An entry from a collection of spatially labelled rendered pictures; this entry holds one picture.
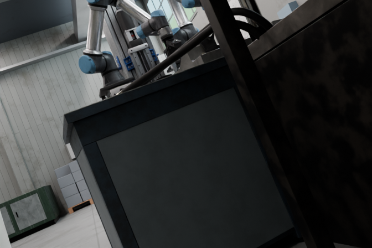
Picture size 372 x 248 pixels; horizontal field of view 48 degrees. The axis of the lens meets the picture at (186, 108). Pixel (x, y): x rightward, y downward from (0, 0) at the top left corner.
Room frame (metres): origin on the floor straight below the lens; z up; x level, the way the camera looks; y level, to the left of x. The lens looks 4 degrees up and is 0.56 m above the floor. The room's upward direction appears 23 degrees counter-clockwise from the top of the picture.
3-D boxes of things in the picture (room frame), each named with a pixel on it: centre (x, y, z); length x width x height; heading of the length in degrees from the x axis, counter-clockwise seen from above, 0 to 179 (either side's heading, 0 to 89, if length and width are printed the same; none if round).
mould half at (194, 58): (2.04, -0.18, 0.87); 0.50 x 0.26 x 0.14; 20
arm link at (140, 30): (2.33, 0.02, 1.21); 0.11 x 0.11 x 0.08; 60
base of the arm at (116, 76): (2.66, 0.36, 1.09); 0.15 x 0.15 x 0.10
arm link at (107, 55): (2.65, 0.37, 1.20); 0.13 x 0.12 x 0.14; 150
